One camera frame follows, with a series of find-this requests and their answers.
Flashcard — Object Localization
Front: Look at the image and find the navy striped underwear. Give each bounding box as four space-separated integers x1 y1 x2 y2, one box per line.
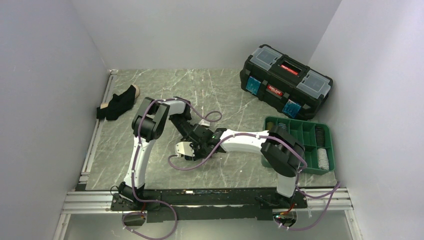
277 122 288 131

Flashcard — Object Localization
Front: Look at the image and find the green compartment tray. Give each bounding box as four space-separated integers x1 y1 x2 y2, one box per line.
263 116 336 176

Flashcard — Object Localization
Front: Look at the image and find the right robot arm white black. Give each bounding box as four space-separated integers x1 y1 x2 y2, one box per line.
182 126 307 208

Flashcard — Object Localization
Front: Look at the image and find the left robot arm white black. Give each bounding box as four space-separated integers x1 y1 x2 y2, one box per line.
118 97 192 210

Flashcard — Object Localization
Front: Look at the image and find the dark striped roll in tray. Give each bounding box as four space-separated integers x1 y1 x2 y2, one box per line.
315 126 326 148

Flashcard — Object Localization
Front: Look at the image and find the grey striped roll right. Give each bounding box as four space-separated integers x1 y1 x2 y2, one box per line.
317 148 330 171

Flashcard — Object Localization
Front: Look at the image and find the olive rolled cloth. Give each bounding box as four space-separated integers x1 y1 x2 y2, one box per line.
265 121 275 131

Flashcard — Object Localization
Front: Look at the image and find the black toolbox with clear lids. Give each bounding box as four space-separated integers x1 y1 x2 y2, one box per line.
239 44 334 121

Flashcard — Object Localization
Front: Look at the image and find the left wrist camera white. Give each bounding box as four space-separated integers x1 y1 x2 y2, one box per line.
199 119 211 128

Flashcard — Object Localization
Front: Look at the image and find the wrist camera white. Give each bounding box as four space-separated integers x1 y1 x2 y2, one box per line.
174 141 195 157
199 119 211 128

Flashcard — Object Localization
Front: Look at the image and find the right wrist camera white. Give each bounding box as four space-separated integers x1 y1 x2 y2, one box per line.
174 141 195 157

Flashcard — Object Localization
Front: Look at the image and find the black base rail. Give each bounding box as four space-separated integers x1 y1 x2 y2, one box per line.
110 187 308 223

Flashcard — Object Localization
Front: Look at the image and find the aluminium frame rail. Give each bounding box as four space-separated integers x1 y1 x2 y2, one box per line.
52 71 117 240

